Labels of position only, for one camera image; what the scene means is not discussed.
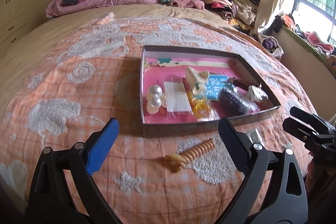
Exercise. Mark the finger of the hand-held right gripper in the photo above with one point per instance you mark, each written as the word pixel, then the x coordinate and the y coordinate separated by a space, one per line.
pixel 296 132
pixel 307 116

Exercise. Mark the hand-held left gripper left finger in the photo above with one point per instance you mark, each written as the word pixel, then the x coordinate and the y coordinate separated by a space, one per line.
pixel 102 145

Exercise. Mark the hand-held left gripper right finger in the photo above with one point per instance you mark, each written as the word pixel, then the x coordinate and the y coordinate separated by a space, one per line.
pixel 233 142

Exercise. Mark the black sequin hair clip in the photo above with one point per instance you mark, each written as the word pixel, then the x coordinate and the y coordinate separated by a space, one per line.
pixel 233 103

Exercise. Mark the grey cardboard box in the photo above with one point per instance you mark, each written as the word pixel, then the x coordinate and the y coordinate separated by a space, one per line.
pixel 183 129

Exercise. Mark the pearl hair clip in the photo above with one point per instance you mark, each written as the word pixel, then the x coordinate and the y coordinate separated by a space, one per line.
pixel 153 90
pixel 155 105

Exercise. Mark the clear earring packet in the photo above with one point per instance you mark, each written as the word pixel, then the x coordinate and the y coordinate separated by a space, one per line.
pixel 178 98

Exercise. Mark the cream claw hair clip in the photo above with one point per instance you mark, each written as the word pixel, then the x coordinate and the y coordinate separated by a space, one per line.
pixel 195 77

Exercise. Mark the orange patterned quilt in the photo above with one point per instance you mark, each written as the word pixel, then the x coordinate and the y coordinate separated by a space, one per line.
pixel 78 98

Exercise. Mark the brown wristwatch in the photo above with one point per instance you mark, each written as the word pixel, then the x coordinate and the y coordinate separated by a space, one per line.
pixel 237 82

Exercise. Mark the clothes on windowsill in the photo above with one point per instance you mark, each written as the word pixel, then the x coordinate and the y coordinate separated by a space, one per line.
pixel 315 37

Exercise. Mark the bag of clothes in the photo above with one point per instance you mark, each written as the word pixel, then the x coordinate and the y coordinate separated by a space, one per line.
pixel 271 45

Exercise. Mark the small peach cloth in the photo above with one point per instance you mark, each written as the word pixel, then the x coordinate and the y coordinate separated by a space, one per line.
pixel 106 16

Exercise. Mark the pile of clothes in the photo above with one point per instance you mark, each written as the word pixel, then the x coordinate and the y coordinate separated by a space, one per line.
pixel 231 6

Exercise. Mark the tan bed sheet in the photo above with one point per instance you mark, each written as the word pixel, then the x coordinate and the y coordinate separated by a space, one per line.
pixel 157 10

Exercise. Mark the pink fuzzy cloth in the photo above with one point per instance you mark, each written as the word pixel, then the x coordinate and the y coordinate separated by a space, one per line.
pixel 187 1

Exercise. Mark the cream wardrobe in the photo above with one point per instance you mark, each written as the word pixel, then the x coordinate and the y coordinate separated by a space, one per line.
pixel 18 3

